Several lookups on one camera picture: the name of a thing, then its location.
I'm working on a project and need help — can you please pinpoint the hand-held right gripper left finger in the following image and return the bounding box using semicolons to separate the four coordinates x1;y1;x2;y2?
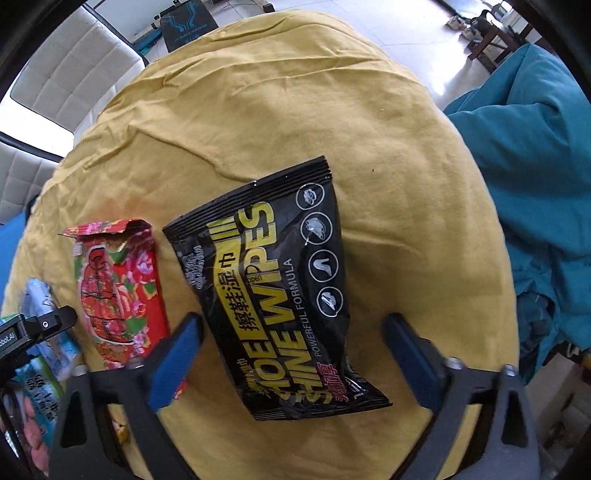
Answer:
48;313;206;480

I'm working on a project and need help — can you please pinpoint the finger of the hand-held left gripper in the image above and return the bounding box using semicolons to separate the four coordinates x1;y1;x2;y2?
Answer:
21;305;78;346

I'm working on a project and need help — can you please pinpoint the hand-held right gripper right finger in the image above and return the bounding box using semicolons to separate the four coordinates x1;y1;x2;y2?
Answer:
383;313;542;480

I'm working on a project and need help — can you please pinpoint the black wipes packet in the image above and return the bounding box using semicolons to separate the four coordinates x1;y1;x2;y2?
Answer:
163;156;394;422

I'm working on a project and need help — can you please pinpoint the light blue packet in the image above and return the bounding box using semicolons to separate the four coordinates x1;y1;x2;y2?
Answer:
23;278;81;381

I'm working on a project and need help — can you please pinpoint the green and blue packet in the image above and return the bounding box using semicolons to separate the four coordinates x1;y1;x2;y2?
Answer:
13;357;65;418

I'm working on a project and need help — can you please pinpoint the blue mat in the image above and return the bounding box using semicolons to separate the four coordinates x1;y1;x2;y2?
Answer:
0;217;31;317

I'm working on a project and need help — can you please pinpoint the red floral packet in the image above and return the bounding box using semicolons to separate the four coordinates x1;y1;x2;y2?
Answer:
59;218;188;402

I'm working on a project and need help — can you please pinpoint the teal snack packet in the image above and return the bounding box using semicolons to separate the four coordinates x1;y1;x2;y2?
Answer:
0;383;52;468

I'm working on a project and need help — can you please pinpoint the white quilted cushion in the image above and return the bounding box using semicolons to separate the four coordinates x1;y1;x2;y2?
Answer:
0;133;63;224

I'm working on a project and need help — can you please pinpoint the teal blanket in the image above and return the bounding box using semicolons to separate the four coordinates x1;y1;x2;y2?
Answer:
442;42;591;370

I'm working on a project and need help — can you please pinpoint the white quilted chair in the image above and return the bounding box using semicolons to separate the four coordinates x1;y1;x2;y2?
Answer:
9;0;151;131

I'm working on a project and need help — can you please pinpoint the yellow cloth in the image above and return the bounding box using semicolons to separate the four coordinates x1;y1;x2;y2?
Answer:
2;10;520;480

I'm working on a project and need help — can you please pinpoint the black box with blue pattern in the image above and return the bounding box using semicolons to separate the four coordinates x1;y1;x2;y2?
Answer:
159;0;228;52

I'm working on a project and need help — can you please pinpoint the dark wooden chair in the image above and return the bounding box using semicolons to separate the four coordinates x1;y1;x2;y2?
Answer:
466;9;525;72

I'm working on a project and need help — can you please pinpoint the pair of shoes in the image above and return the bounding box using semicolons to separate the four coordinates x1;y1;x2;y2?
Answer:
444;15;481;40

